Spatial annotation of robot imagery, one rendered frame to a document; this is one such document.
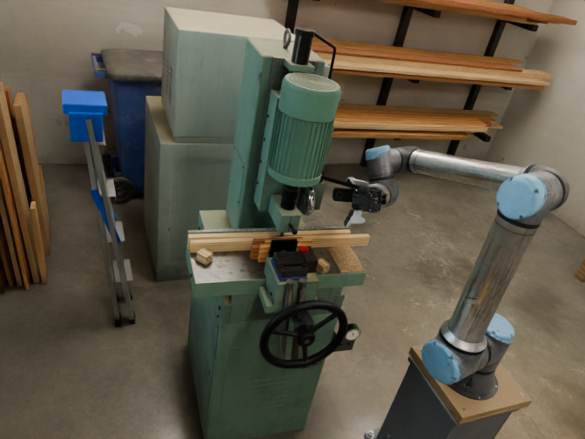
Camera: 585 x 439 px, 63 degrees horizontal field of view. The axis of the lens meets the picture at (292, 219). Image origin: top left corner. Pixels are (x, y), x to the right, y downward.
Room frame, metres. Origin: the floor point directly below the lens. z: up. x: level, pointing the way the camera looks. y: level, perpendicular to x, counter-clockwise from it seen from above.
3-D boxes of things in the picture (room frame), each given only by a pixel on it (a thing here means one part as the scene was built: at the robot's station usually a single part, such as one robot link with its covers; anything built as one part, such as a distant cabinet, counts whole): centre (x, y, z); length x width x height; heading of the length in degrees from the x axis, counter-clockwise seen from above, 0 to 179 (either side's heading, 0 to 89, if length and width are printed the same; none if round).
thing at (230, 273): (1.30, 0.00, 0.87); 0.61 x 0.30 x 0.06; 114
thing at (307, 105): (1.41, 0.03, 1.35); 0.18 x 0.18 x 0.31
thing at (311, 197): (1.57, -0.04, 1.02); 0.12 x 0.03 x 0.12; 24
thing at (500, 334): (1.30, -0.75, 0.77); 0.17 x 0.15 x 0.18; 130
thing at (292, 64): (1.53, 0.08, 1.54); 0.08 x 0.08 x 0.17; 24
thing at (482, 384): (1.30, -0.76, 0.64); 0.19 x 0.19 x 0.10
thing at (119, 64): (3.07, 1.14, 0.48); 0.64 x 0.54 x 0.97; 119
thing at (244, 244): (1.41, 0.01, 0.92); 0.67 x 0.02 x 0.04; 114
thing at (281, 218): (1.42, 0.03, 1.03); 0.14 x 0.07 x 0.09; 24
